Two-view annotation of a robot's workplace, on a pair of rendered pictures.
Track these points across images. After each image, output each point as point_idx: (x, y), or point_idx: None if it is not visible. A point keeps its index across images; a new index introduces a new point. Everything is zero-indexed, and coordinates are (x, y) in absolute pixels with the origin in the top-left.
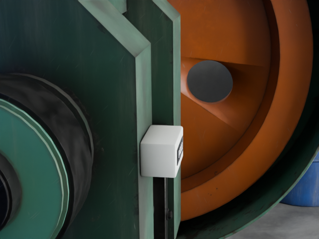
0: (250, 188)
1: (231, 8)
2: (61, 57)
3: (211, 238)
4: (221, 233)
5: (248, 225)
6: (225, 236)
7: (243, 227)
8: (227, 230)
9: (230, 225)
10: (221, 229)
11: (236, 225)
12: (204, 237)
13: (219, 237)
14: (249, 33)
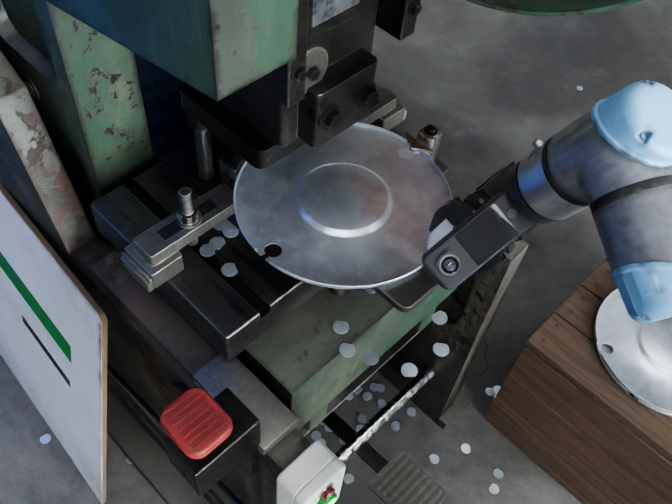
0: None
1: None
2: None
3: (547, 8)
4: (565, 6)
5: (603, 10)
6: (565, 14)
7: (595, 11)
8: (575, 6)
9: (588, 0)
10: (572, 1)
11: (592, 3)
12: (544, 2)
13: (556, 10)
14: None
